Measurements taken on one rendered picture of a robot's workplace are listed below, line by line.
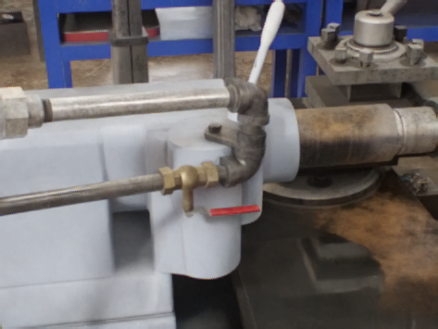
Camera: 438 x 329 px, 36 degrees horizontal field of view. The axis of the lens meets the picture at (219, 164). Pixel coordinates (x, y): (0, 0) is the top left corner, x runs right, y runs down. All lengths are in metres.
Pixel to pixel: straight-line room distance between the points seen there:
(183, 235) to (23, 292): 0.20
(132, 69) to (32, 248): 1.25
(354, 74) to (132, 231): 0.40
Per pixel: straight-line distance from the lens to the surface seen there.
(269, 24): 0.82
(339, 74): 1.04
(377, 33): 1.10
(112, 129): 0.81
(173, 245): 0.82
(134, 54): 2.01
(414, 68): 1.08
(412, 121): 0.95
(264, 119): 0.72
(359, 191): 1.11
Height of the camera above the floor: 1.50
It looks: 28 degrees down
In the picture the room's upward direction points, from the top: straight up
